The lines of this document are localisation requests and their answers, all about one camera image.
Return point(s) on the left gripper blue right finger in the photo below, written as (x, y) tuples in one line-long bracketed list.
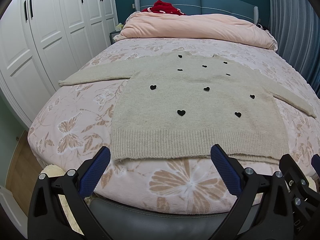
[(228, 168)]

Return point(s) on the grey bed base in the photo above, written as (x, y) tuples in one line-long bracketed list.
[(125, 222)]

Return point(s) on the cream fluffy rug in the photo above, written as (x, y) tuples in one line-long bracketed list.
[(53, 171)]

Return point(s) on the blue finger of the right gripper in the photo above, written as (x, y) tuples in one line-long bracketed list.
[(315, 162)]

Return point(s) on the beige heart pattern knit sweater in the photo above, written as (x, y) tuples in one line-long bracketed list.
[(180, 105)]

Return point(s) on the white panelled wardrobe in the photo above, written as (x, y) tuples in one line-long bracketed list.
[(46, 41)]

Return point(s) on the dark bedside table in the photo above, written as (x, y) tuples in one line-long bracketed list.
[(113, 34)]

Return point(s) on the pink folded duvet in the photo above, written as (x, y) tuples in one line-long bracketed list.
[(207, 26)]

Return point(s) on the blue grey curtain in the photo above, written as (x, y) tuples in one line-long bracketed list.
[(295, 25)]

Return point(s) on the red garment on bed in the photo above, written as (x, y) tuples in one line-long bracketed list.
[(161, 7)]

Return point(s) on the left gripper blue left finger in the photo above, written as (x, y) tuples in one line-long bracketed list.
[(91, 171)]

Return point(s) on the blue upholstered headboard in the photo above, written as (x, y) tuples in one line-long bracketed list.
[(236, 8)]

